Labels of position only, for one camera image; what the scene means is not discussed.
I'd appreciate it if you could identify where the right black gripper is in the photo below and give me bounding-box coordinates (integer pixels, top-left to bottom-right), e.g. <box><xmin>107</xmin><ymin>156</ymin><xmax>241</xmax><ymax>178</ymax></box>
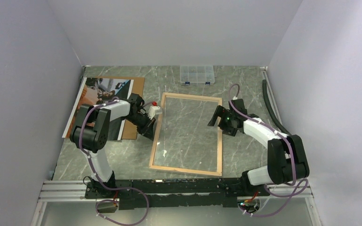
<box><xmin>208</xmin><ymin>105</ymin><xmax>237</xmax><ymax>136</ymax></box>

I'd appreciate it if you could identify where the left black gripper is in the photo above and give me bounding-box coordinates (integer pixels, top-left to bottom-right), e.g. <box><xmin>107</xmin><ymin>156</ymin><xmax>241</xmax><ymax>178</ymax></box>
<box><xmin>123</xmin><ymin>112</ymin><xmax>156</xmax><ymax>140</ymax></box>

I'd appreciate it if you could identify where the brown backing board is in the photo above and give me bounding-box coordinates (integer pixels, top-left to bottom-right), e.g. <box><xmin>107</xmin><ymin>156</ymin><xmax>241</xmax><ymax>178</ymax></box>
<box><xmin>93</xmin><ymin>77</ymin><xmax>145</xmax><ymax>141</ymax></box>

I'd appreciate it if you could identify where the clear acrylic glazing sheet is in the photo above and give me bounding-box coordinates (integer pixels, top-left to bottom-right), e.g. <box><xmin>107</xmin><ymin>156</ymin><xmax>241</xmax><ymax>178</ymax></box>
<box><xmin>154</xmin><ymin>98</ymin><xmax>219</xmax><ymax>171</ymax></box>

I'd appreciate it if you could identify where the printed photo poster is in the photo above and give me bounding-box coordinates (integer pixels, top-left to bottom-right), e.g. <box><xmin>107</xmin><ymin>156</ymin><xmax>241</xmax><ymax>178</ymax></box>
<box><xmin>62</xmin><ymin>77</ymin><xmax>144</xmax><ymax>141</ymax></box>

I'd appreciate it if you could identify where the white wooden picture frame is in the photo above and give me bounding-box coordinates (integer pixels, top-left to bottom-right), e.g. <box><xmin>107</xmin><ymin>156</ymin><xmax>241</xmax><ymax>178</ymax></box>
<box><xmin>149</xmin><ymin>92</ymin><xmax>223</xmax><ymax>177</ymax></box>

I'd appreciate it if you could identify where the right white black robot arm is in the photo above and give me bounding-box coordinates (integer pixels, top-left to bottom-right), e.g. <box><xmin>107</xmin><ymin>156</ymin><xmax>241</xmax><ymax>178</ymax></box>
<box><xmin>208</xmin><ymin>99</ymin><xmax>310</xmax><ymax>195</ymax></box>

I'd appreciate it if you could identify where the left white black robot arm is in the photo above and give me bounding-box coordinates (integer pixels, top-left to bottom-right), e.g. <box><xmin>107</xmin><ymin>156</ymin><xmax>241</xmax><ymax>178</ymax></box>
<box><xmin>70</xmin><ymin>93</ymin><xmax>162</xmax><ymax>198</ymax></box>

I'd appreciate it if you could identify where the clear plastic organizer box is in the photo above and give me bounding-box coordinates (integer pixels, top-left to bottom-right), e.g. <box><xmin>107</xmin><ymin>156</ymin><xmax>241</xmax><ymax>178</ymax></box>
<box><xmin>179</xmin><ymin>65</ymin><xmax>215</xmax><ymax>85</ymax></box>

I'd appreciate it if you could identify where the black foam tube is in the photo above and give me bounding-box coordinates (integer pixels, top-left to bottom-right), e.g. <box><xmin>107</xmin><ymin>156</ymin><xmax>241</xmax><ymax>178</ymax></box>
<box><xmin>262</xmin><ymin>79</ymin><xmax>291</xmax><ymax>135</ymax></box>

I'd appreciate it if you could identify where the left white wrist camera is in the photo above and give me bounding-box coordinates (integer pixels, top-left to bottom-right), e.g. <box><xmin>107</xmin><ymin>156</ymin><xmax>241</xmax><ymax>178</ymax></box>
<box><xmin>145</xmin><ymin>101</ymin><xmax>163</xmax><ymax>120</ymax></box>

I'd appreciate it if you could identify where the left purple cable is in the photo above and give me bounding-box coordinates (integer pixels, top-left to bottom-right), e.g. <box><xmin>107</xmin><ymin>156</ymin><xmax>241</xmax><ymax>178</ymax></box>
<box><xmin>78</xmin><ymin>97</ymin><xmax>150</xmax><ymax>226</ymax></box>

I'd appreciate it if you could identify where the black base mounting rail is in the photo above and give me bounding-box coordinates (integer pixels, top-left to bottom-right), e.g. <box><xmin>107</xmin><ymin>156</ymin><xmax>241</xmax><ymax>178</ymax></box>
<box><xmin>84</xmin><ymin>178</ymin><xmax>269</xmax><ymax>210</ymax></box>

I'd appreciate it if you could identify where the aluminium extrusion rail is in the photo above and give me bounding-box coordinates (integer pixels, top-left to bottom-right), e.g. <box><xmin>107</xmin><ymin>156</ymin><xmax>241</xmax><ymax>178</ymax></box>
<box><xmin>38</xmin><ymin>180</ymin><xmax>91</xmax><ymax>202</ymax></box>

